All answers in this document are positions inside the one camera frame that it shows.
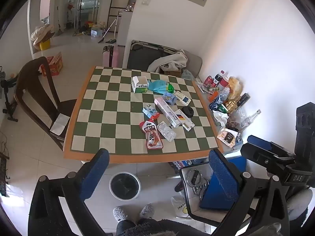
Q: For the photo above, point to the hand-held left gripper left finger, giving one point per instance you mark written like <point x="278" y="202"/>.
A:
<point x="95" y="174"/>

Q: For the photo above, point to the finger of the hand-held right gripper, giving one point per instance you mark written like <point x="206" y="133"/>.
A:
<point x="260" y="142"/>
<point x="256" y="156"/>

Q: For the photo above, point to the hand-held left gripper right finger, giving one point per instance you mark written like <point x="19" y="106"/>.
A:
<point x="223" y="174"/>

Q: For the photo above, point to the white bin with black liner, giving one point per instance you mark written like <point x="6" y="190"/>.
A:
<point x="125" y="185"/>

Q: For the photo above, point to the white box with striped flag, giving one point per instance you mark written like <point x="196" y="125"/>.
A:
<point x="185" y="121"/>

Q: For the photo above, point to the red white snack wrapper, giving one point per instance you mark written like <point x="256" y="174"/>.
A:
<point x="153" y="139"/>

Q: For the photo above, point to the small red snack packet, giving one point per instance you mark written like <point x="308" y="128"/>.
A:
<point x="147" y="126"/>

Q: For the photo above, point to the clear blister pack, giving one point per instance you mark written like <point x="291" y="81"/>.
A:
<point x="166" y="131"/>

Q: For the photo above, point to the black round lid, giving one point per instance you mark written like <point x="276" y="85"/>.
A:
<point x="189" y="111"/>

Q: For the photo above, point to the pink white long box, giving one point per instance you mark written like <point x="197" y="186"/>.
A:
<point x="167" y="111"/>

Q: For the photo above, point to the white blue small box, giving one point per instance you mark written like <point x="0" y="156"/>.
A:
<point x="183" y="98"/>

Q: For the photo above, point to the light blue printed packet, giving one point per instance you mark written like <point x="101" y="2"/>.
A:
<point x="169" y="98"/>

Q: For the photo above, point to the white green medicine box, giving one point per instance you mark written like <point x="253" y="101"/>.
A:
<point x="139" y="85"/>

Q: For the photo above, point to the person's right forearm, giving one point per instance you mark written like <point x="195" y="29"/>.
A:
<point x="297" y="205"/>

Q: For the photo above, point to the blue folder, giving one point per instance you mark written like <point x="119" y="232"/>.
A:
<point x="214" y="191"/>

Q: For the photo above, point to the clear glass bottle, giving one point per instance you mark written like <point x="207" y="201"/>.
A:
<point x="250" y="120"/>

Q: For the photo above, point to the metal weight plates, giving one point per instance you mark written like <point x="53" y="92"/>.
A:
<point x="196" y="180"/>

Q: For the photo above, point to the orange flat packet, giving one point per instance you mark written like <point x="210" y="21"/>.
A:
<point x="227" y="136"/>

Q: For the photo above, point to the black framed stool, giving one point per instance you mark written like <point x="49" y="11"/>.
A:
<point x="183" y="189"/>

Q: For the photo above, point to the blue printed carton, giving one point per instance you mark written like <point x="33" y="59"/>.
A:
<point x="182" y="163"/>

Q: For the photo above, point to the red black sandal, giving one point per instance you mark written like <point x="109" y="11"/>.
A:
<point x="179" y="187"/>

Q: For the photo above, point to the grey fuzzy slipper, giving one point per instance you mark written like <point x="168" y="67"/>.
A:
<point x="120" y="213"/>
<point x="147" y="211"/>

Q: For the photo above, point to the black rectangular box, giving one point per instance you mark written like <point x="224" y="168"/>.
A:
<point x="243" y="99"/>

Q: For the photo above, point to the white crumpled tissue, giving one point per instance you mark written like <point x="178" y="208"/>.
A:
<point x="220" y="118"/>

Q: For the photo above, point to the gold foil package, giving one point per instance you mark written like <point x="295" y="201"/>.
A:
<point x="231" y="105"/>

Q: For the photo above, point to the white plastic bag yellow print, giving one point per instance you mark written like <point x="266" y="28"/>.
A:
<point x="181" y="206"/>

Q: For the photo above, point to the green white checkered tablecloth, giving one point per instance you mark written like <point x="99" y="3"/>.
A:
<point x="110" y="118"/>

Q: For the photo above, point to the blue snack bag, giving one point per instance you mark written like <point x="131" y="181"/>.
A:
<point x="216" y="102"/>

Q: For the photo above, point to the clear plastic water bottle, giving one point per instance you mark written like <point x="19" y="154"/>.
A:
<point x="224" y="93"/>

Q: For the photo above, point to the orange small wrapper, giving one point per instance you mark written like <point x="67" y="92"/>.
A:
<point x="213" y="95"/>

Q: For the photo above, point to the red cup with white lid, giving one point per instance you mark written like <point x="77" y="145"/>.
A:
<point x="224" y="81"/>

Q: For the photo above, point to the cola bottle with red cap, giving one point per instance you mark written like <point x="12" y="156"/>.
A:
<point x="218" y="77"/>

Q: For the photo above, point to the person's legs in dark pants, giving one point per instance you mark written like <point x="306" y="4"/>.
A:
<point x="152" y="228"/>

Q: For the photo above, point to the red soda can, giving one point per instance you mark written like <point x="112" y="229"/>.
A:
<point x="209" y="80"/>

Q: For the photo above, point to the black metal rack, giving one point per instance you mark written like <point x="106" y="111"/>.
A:
<point x="3" y="177"/>

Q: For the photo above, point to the green plastic wrapper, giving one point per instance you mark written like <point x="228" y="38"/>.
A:
<point x="170" y="87"/>

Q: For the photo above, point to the dark wooden chair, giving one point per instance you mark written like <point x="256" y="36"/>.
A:
<point x="34" y="91"/>

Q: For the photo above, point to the grey chair backrest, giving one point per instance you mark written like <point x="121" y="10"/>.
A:
<point x="194" y="62"/>

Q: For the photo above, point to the blue plastic bag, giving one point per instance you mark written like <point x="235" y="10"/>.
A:
<point x="158" y="85"/>

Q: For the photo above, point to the brown cardboard box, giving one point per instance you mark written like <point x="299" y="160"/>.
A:
<point x="172" y="73"/>

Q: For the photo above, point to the red cardboard box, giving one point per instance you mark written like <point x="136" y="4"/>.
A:
<point x="53" y="65"/>

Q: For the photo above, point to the black exercise equipment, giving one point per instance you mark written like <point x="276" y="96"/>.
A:
<point x="7" y="95"/>

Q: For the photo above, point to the white crumpled jacket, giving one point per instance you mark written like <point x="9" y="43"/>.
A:
<point x="169" y="62"/>

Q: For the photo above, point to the pink suitcase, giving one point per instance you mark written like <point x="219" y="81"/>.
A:
<point x="109" y="54"/>

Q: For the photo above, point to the dark folding cot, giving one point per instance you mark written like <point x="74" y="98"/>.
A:
<point x="145" y="54"/>

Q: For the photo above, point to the yellow bucket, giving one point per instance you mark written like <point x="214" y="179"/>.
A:
<point x="45" y="45"/>

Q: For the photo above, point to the blue white carton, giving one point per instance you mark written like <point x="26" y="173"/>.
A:
<point x="97" y="32"/>

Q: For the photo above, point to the white cabinet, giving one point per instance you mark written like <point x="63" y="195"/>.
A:
<point x="124" y="28"/>

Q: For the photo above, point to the pile of cream bedding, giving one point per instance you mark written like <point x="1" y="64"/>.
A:
<point x="41" y="33"/>

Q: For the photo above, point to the black coat rack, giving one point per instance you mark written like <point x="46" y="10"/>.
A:
<point x="80" y="7"/>

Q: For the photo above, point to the white wall switch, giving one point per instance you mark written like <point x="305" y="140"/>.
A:
<point x="146" y="2"/>

